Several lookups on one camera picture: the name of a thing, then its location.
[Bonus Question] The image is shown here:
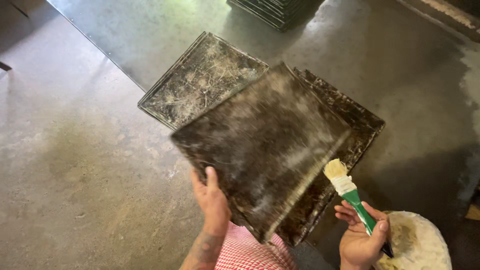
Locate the person's left hand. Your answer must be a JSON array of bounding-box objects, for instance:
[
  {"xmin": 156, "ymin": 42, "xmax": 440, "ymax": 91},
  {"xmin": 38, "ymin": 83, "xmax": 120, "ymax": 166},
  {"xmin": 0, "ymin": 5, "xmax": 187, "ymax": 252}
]
[{"xmin": 190, "ymin": 166, "xmax": 232, "ymax": 237}]

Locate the red white patterned apron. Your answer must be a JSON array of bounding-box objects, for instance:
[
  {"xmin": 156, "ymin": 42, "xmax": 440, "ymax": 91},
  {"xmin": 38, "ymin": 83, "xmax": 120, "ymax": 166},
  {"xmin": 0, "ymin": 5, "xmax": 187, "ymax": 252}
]
[{"xmin": 214, "ymin": 221, "xmax": 299, "ymax": 270}]

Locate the green handled pastry brush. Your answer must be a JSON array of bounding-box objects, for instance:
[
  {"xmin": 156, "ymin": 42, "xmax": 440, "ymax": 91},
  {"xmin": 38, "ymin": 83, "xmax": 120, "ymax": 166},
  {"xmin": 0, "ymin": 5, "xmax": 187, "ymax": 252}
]
[{"xmin": 323, "ymin": 158, "xmax": 394, "ymax": 259}]

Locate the stack of dark crusted trays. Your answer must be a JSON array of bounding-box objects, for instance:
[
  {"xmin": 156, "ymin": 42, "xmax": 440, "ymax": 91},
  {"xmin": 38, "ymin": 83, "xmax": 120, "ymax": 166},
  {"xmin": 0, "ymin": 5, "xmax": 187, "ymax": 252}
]
[{"xmin": 276, "ymin": 67, "xmax": 386, "ymax": 247}]

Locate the dark greasy baking tray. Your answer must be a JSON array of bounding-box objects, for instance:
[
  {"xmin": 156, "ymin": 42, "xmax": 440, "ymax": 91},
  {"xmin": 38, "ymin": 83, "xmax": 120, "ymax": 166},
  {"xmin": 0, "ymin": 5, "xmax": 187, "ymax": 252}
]
[{"xmin": 170, "ymin": 62, "xmax": 352, "ymax": 244}]

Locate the white tub of grease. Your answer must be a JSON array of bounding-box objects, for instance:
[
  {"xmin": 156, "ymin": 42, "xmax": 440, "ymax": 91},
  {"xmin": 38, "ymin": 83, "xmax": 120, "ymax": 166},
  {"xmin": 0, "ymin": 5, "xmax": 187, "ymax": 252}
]
[{"xmin": 373, "ymin": 211, "xmax": 453, "ymax": 270}]

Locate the stack of grey metal trays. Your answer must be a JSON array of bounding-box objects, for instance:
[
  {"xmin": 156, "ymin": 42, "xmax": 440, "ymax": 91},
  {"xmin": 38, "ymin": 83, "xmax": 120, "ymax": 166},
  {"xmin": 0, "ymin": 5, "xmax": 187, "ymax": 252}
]
[{"xmin": 226, "ymin": 0, "xmax": 326, "ymax": 32}]

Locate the person's right hand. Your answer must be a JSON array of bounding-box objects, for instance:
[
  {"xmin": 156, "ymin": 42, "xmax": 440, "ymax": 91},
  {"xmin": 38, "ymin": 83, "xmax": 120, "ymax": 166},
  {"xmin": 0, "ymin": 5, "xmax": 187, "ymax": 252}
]
[{"xmin": 334, "ymin": 200, "xmax": 391, "ymax": 270}]

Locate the stack of scratched baking trays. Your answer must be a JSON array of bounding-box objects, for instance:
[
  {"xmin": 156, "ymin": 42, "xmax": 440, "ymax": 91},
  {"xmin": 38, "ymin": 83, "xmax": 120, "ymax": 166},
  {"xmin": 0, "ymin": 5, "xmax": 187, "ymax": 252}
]
[{"xmin": 137, "ymin": 31, "xmax": 270, "ymax": 131}]

